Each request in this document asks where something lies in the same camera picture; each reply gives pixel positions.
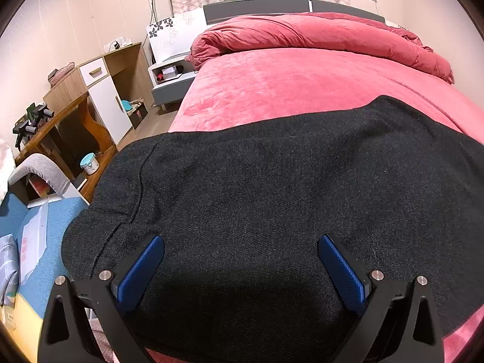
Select grey headboard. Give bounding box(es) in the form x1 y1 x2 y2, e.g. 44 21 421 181
203 0 386 27

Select red duvet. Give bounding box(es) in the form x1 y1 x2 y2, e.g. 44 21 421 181
188 12 454 84

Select wooden desk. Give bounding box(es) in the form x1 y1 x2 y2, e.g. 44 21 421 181
15 93 116 203

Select blue cushion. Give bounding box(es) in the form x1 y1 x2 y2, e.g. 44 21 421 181
0 193 89 311

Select black devices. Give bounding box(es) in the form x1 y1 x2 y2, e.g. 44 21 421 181
13 102 55 148

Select clear plastic bag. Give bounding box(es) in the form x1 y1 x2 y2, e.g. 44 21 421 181
19 204 51 282

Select white floral panel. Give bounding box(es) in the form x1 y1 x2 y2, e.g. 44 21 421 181
147 8 207 63

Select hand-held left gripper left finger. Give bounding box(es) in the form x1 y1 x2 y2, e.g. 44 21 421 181
38 234 164 363

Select bed with red sheet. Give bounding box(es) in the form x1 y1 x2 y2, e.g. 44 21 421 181
168 47 484 363

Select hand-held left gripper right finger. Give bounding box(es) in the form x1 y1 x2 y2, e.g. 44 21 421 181
318 234 444 363

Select black pants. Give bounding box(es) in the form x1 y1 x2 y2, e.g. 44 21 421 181
61 94 484 363

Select white cable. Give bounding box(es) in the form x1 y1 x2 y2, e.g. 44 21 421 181
148 0 157 63

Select pink pouch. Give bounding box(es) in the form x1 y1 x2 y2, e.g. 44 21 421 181
48 62 77 84

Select grey white nightstand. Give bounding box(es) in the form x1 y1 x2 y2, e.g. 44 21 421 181
148 54 197 113

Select teal lidded tin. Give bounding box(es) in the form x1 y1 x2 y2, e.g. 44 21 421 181
80 153 100 175

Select brown box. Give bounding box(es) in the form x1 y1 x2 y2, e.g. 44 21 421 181
130 100 149 129

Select wooden cabinet with white door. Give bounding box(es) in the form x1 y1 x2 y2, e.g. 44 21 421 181
43 42 155 140

